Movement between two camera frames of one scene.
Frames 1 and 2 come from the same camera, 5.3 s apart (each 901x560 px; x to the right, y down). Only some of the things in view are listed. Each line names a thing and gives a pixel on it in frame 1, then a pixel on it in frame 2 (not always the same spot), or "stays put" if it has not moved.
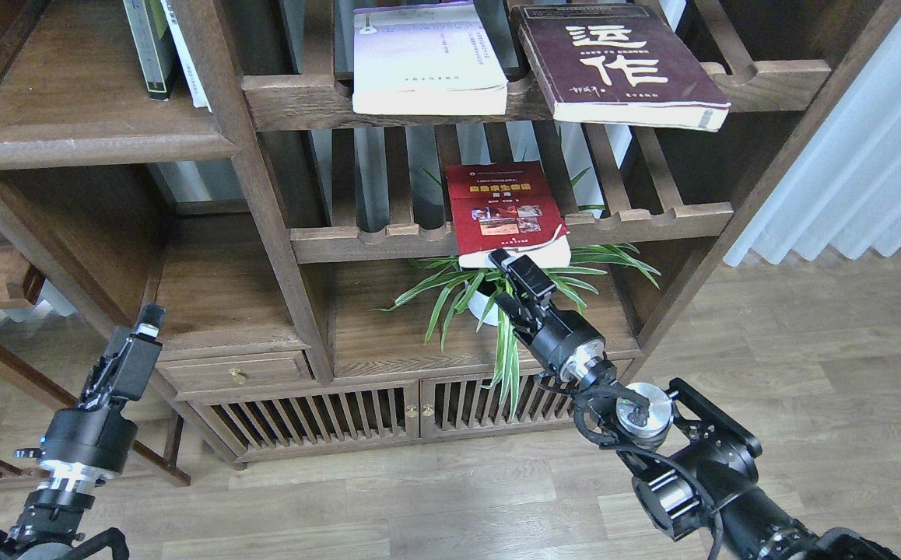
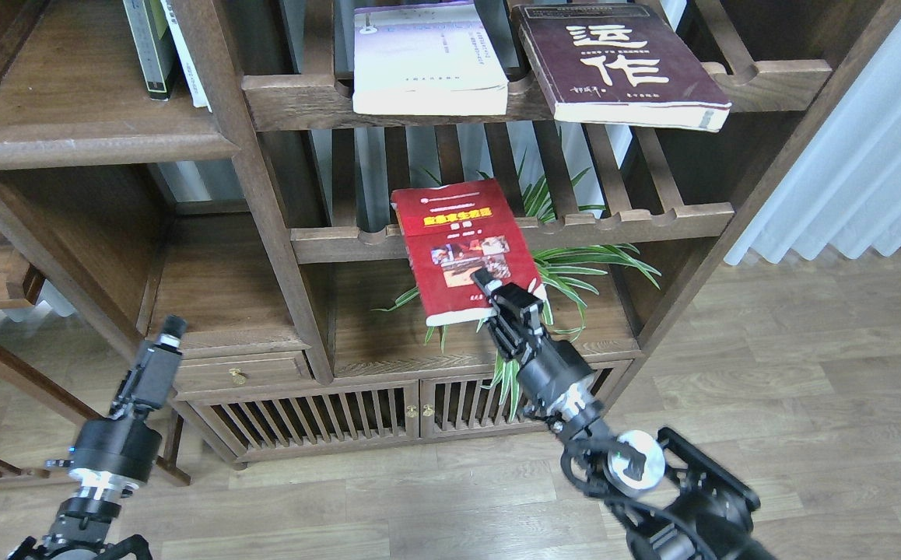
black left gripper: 92,436 → 120,449
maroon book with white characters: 617,64 stays put
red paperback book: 508,206 → 453,229
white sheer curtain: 872,173 stays put
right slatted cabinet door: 454,404 stays put
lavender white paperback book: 434,59 stays put
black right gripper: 564,340 → 553,376
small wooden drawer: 198,372 stays put
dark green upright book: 155,47 stays put
